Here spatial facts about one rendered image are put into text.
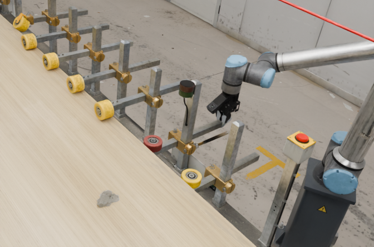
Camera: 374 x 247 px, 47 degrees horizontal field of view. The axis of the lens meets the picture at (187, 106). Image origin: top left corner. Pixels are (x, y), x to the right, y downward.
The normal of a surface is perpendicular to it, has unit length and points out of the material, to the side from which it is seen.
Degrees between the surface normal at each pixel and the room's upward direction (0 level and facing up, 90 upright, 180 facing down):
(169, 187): 0
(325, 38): 90
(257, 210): 0
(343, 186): 95
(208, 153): 0
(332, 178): 95
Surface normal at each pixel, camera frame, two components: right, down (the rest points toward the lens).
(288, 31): -0.75, 0.27
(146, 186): 0.14, -0.83
